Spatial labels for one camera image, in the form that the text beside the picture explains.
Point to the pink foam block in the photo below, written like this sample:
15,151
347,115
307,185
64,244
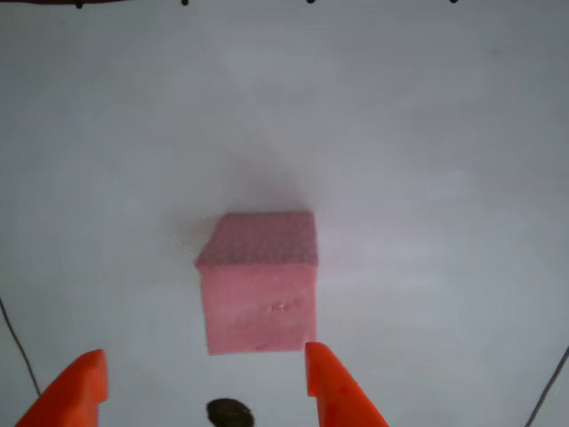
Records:
260,293

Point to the black dot mark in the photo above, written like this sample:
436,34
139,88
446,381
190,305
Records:
231,413

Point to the white paper sheet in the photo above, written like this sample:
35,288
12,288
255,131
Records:
400,155

